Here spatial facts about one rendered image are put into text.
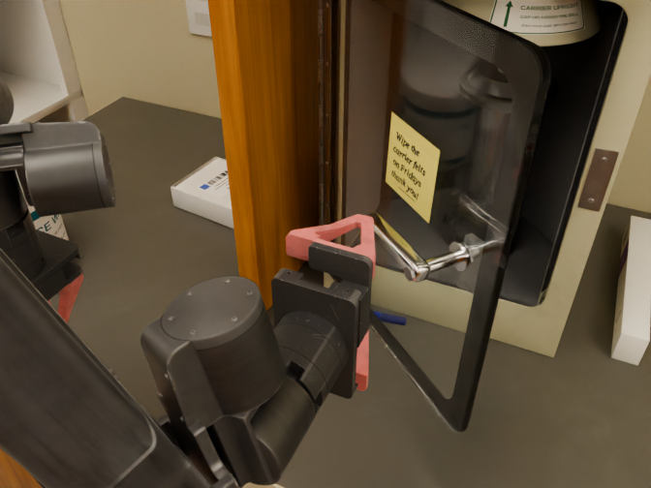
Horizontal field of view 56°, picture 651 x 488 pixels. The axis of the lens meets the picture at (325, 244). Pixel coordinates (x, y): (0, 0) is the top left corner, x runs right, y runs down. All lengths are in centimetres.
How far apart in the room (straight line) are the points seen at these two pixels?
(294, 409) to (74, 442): 14
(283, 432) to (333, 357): 7
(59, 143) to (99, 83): 106
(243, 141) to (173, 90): 77
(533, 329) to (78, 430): 60
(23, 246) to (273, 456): 29
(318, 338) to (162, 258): 57
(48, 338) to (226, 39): 41
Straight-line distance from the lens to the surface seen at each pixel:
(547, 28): 65
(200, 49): 135
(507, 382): 79
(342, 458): 70
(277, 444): 38
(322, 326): 43
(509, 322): 81
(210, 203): 100
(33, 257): 57
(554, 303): 77
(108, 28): 149
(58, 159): 51
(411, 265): 50
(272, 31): 69
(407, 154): 56
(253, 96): 67
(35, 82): 170
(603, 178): 67
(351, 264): 42
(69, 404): 31
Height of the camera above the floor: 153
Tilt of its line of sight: 38 degrees down
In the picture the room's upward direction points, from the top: straight up
